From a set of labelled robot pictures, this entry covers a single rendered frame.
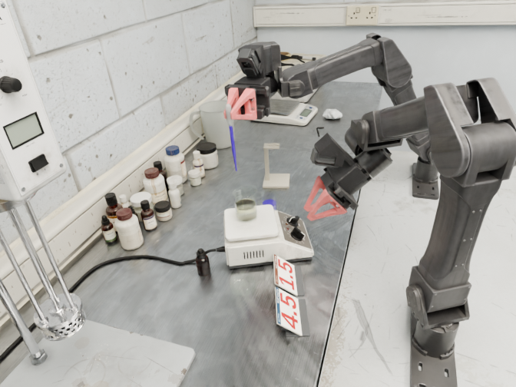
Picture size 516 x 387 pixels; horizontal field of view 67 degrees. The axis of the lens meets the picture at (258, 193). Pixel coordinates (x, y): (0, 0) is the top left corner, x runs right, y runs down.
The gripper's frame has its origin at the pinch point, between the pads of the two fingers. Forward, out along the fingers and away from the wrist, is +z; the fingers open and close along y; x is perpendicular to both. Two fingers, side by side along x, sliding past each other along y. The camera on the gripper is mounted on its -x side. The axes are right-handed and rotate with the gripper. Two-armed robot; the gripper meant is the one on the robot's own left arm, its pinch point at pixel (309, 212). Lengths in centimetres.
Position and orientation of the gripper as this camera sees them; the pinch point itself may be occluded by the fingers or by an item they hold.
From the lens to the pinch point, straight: 85.2
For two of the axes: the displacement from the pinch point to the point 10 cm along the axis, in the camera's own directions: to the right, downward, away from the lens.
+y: 1.0, 5.2, -8.5
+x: 7.0, 5.7, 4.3
